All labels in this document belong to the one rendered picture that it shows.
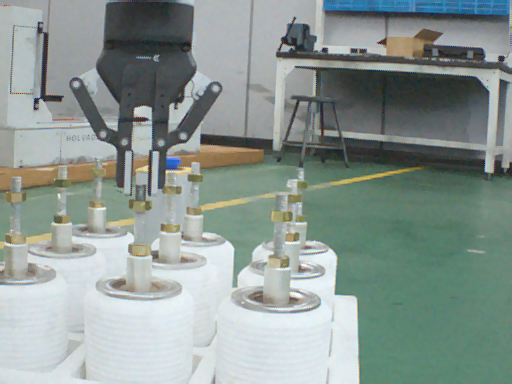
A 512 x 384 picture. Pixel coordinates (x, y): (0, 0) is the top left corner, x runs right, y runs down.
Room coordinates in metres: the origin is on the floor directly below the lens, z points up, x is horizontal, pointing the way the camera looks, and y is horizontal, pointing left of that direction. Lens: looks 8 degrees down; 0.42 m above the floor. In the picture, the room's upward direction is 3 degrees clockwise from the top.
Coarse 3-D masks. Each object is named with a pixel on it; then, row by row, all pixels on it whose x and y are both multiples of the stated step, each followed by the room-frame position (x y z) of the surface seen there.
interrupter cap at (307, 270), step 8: (256, 264) 0.74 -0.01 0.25; (264, 264) 0.74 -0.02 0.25; (304, 264) 0.75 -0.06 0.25; (312, 264) 0.75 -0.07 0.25; (256, 272) 0.71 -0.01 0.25; (264, 272) 0.70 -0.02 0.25; (296, 272) 0.72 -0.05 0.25; (304, 272) 0.71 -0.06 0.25; (312, 272) 0.71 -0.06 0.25; (320, 272) 0.71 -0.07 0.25
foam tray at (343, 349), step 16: (336, 304) 0.87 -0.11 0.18; (352, 304) 0.87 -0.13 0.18; (336, 320) 0.80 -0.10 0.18; (352, 320) 0.80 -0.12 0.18; (80, 336) 0.69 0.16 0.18; (336, 336) 0.74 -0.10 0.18; (352, 336) 0.74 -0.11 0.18; (80, 352) 0.64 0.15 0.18; (208, 352) 0.67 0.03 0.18; (336, 352) 0.69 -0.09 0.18; (352, 352) 0.70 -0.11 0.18; (0, 368) 0.58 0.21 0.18; (64, 368) 0.60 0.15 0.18; (80, 368) 0.62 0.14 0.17; (192, 368) 0.67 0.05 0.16; (208, 368) 0.63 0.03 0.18; (336, 368) 0.64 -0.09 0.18; (352, 368) 0.64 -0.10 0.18
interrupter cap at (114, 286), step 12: (108, 276) 0.64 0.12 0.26; (120, 276) 0.65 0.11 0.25; (156, 276) 0.66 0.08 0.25; (96, 288) 0.61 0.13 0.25; (108, 288) 0.61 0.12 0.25; (120, 288) 0.62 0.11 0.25; (156, 288) 0.63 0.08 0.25; (168, 288) 0.62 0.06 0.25; (180, 288) 0.62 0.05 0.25; (144, 300) 0.59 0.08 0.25
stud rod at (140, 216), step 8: (136, 184) 0.62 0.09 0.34; (144, 184) 0.62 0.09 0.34; (136, 192) 0.62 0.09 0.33; (144, 192) 0.62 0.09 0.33; (136, 216) 0.62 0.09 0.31; (144, 216) 0.62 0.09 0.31; (136, 224) 0.62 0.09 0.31; (144, 224) 0.62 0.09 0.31; (136, 232) 0.62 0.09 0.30; (144, 232) 0.62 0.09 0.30; (136, 240) 0.62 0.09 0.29; (144, 240) 0.63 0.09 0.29
